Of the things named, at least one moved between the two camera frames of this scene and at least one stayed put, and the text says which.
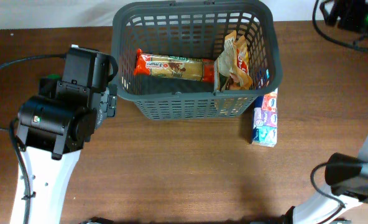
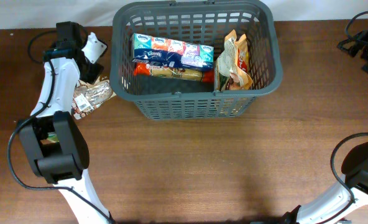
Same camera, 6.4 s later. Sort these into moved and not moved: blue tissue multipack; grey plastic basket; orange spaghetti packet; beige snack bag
Moved: blue tissue multipack
Not moved: beige snack bag; orange spaghetti packet; grey plastic basket
